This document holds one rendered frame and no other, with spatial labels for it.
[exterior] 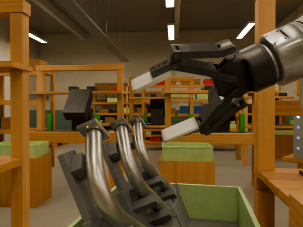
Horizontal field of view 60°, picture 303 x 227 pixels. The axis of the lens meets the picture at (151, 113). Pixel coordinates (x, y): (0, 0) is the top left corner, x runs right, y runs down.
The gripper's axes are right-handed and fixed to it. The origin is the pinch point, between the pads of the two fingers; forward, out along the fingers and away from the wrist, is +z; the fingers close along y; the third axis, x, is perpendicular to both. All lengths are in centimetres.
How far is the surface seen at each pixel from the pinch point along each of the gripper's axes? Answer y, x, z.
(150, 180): -33.1, -9.6, 13.1
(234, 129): -614, -467, -97
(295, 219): -76, -1, -24
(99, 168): 0.2, 7.3, 11.1
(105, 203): -2.6, 12.0, 11.8
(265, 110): -89, -63, -43
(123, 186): -17.5, -0.3, 15.0
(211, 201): -55, -8, 0
